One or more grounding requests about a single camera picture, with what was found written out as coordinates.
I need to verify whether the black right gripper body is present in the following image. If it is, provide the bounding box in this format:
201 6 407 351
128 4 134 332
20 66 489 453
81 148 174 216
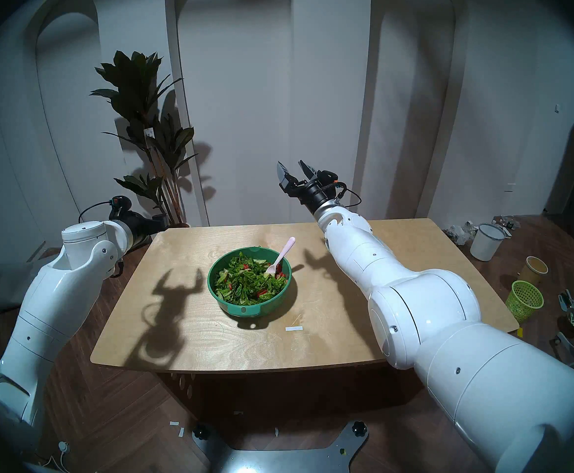
286 178 340 214

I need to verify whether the rolled grey mat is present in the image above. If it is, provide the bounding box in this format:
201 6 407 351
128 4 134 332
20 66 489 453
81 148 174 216
0 245 66 312

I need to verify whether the chopped vegetable salad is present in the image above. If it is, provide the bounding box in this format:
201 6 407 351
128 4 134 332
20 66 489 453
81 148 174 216
214 252 287 305

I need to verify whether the tall dark green plant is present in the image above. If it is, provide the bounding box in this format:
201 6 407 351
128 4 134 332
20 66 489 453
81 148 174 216
90 51 199 226

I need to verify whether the green mesh basket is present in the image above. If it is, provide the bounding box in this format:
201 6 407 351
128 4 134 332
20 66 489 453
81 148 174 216
506 280 545 322

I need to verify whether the white bucket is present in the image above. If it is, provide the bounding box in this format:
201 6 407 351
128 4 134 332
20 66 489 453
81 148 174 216
470 223 507 262

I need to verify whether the tan paper cup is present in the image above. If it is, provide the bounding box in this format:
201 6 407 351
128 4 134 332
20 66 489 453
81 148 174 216
519 256 549 284

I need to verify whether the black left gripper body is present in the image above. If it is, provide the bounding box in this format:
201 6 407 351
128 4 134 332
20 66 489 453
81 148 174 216
119 212 157 251

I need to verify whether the pale pink plastic spoon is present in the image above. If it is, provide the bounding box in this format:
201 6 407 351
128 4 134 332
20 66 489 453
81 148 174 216
265 237 296 275

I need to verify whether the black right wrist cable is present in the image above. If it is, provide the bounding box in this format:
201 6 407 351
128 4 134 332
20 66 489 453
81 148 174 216
334 181 362 208

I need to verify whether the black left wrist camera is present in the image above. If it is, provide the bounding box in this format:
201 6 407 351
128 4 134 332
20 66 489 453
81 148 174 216
109 196 133 219

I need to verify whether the pale clutter pile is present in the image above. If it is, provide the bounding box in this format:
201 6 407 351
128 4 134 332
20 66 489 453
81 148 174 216
445 221 479 245

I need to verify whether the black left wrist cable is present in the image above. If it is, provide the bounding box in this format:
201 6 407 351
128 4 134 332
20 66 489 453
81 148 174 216
78 200 115 224

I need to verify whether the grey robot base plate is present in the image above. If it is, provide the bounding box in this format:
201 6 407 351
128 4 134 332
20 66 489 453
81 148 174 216
192 420 369 473

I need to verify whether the green salad bowl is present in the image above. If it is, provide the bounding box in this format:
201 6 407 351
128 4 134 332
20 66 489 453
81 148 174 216
207 246 293 317

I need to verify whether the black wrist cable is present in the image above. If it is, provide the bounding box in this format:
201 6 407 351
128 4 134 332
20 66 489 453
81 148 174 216
334 181 362 208
78 200 115 224

